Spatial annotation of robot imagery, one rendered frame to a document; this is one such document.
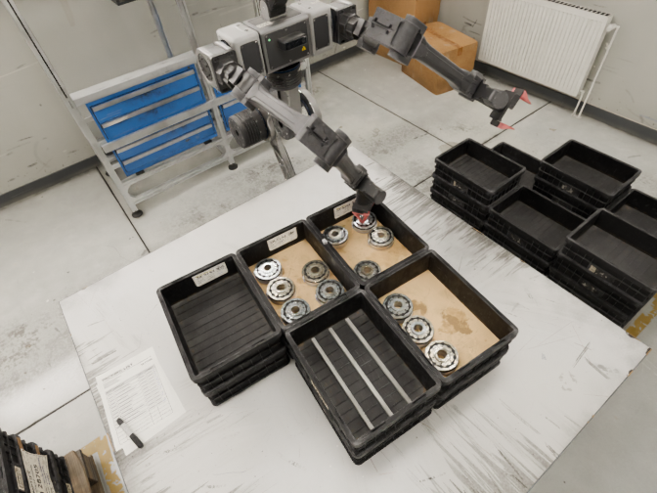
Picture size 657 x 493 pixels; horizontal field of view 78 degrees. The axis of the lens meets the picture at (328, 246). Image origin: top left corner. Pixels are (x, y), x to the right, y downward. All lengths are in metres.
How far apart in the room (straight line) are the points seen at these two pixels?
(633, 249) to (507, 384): 1.11
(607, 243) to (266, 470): 1.83
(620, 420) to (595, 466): 0.27
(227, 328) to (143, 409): 0.39
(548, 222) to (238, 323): 1.76
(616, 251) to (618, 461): 0.93
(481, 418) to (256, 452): 0.71
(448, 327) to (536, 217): 1.24
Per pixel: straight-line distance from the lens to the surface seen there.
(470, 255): 1.79
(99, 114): 2.99
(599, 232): 2.39
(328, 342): 1.37
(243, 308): 1.50
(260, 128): 2.18
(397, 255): 1.57
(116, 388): 1.68
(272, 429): 1.43
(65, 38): 3.73
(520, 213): 2.50
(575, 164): 2.76
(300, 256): 1.59
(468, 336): 1.42
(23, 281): 3.40
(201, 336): 1.48
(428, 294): 1.48
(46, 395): 2.76
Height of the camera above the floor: 2.04
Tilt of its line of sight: 49 degrees down
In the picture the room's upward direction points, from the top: 7 degrees counter-clockwise
